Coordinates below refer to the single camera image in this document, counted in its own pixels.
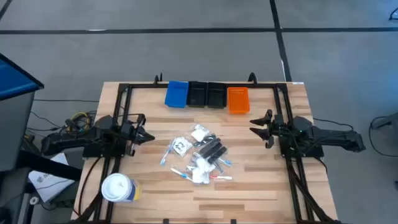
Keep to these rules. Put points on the blue plastic bin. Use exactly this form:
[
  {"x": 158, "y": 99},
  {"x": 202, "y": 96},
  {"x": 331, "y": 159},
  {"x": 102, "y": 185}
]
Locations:
[{"x": 176, "y": 95}]

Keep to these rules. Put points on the bagged black comb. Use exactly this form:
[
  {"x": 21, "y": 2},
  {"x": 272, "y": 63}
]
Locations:
[
  {"x": 205, "y": 141},
  {"x": 220, "y": 155},
  {"x": 214, "y": 151},
  {"x": 209, "y": 146}
]

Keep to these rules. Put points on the white printed paper sheet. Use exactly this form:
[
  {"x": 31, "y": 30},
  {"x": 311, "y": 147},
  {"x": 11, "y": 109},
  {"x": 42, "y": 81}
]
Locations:
[{"x": 49, "y": 183}]

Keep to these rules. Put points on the bagged white puff black print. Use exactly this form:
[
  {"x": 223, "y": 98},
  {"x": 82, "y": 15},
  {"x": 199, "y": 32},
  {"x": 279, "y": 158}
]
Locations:
[{"x": 180, "y": 146}]

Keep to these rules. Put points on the white tape roll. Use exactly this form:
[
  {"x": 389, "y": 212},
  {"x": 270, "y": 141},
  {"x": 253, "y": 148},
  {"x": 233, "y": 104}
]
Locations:
[{"x": 34, "y": 200}]

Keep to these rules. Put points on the black stand foot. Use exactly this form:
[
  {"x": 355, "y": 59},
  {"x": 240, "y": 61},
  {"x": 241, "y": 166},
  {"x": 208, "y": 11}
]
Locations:
[{"x": 394, "y": 14}]

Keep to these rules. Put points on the bagged blue toothbrush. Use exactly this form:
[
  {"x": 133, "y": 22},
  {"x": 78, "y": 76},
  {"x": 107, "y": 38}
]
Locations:
[
  {"x": 225, "y": 161},
  {"x": 181, "y": 174},
  {"x": 164, "y": 155}
]

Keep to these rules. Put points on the black stand frame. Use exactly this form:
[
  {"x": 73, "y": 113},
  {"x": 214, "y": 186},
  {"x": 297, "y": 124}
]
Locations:
[{"x": 46, "y": 166}]

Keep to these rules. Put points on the orange plastic bin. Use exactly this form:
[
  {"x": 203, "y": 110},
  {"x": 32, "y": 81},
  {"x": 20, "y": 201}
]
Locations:
[{"x": 238, "y": 101}]

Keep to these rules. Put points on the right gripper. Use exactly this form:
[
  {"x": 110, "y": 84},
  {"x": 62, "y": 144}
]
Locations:
[{"x": 277, "y": 126}]

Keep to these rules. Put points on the bagged red toothbrush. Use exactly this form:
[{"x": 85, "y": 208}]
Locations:
[{"x": 221, "y": 177}]

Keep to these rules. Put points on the bagged white cotton pads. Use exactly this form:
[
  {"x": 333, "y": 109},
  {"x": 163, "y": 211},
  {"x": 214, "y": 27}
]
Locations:
[{"x": 203, "y": 164}]

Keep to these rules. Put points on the black aluminium table frame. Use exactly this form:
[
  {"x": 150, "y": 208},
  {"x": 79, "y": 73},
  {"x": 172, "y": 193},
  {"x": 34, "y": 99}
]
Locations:
[{"x": 119, "y": 102}]

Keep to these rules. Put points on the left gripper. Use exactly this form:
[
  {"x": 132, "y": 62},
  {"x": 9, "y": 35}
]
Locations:
[{"x": 129, "y": 132}]

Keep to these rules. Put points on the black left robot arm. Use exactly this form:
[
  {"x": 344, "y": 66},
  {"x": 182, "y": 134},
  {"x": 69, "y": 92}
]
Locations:
[{"x": 77, "y": 138}]

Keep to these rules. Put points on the monitor with blue screen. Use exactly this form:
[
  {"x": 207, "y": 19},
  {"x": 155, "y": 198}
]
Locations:
[{"x": 15, "y": 81}]

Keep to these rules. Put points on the bagged cotton swabs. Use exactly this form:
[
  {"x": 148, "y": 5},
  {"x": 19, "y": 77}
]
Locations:
[{"x": 199, "y": 178}]

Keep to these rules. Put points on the black table clamp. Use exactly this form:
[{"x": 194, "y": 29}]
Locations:
[
  {"x": 158, "y": 79},
  {"x": 252, "y": 78}
]

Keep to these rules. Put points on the bagged cotton balls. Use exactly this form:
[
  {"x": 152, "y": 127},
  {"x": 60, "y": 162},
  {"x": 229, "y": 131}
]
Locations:
[{"x": 199, "y": 134}]

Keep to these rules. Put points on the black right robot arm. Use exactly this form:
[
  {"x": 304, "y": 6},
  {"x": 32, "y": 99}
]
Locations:
[{"x": 335, "y": 138}]

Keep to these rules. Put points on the black plastic bin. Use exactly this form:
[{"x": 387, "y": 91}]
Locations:
[
  {"x": 196, "y": 95},
  {"x": 216, "y": 96}
]

